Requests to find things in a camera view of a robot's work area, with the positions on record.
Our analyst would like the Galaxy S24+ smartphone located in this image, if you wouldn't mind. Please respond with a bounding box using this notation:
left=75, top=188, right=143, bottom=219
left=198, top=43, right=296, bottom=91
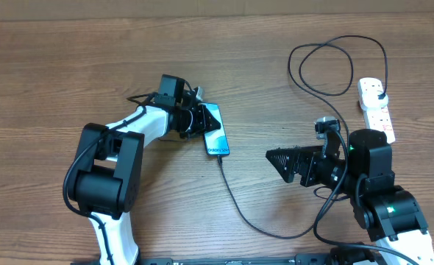
left=203, top=103, right=230, bottom=156

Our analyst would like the black USB-C charging cable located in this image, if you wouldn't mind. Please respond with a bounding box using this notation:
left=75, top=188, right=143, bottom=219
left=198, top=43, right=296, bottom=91
left=216, top=35, right=389, bottom=240

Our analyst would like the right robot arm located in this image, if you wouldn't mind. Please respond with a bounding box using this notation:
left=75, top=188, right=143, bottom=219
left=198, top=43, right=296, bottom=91
left=266, top=129, right=434, bottom=264

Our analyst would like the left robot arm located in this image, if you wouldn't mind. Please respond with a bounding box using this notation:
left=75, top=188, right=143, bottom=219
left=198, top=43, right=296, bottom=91
left=62, top=74, right=229, bottom=264

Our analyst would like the white charger plug adapter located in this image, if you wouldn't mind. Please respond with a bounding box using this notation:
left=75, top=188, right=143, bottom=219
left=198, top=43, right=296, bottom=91
left=359, top=91, right=389, bottom=111

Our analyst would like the white power strip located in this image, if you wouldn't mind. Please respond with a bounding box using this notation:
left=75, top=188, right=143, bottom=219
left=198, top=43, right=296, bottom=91
left=357, top=77, right=396, bottom=144

